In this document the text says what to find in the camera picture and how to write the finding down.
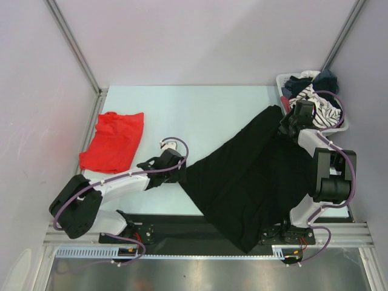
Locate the white laundry basket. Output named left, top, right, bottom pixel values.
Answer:
left=276, top=73, right=349, bottom=136

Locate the blue denim garment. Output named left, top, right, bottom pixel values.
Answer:
left=283, top=69, right=340, bottom=96

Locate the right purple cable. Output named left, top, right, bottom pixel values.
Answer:
left=286, top=90, right=356, bottom=267

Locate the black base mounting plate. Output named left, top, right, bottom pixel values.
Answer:
left=98, top=212, right=355, bottom=257

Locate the pink garment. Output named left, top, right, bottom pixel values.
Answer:
left=280, top=96, right=290, bottom=113

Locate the red tank top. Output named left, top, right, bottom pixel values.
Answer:
left=79, top=112, right=144, bottom=174

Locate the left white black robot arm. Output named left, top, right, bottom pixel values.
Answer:
left=49, top=149, right=187, bottom=243

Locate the white garment in basket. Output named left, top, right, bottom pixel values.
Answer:
left=300, top=70, right=321, bottom=80

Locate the striped white black garment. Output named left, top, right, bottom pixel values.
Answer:
left=289, top=84, right=342, bottom=129

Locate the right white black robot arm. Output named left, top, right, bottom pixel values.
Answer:
left=279, top=100, right=356, bottom=244

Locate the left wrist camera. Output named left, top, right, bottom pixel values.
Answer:
left=159, top=140, right=178, bottom=150

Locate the black tank top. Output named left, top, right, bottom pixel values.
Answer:
left=180, top=105, right=316, bottom=253

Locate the grey slotted cable duct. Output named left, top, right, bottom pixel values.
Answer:
left=55, top=246, right=303, bottom=261

